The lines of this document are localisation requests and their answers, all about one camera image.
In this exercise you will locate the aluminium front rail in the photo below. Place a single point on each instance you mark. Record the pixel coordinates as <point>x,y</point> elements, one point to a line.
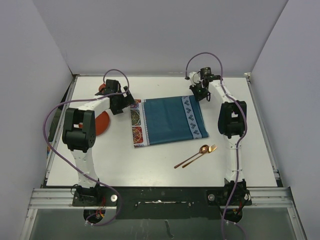
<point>65,198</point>

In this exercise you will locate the copper spoon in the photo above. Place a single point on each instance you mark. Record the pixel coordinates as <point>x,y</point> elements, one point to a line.
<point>203,149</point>

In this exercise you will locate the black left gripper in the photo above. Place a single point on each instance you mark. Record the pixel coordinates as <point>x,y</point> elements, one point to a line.
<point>127,101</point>

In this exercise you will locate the copper fork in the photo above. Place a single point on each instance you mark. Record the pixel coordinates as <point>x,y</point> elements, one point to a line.
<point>208,151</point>

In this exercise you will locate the red round plate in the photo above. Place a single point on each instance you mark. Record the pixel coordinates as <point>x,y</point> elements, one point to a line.
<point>96,125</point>

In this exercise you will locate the blue patterned placemat cloth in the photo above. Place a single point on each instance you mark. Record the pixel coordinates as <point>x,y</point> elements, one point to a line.
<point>166,120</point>

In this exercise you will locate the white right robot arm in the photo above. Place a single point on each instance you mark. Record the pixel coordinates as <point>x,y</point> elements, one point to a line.
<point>232,118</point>

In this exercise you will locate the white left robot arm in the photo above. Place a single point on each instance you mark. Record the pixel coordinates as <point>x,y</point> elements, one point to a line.
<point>79,131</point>

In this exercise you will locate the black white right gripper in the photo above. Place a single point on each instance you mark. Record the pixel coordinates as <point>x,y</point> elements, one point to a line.
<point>193,87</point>

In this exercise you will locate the pink plastic cup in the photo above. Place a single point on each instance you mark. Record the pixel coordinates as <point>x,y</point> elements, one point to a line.
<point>101,87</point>

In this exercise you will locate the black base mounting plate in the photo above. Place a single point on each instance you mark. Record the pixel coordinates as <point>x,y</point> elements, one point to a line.
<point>169,211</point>

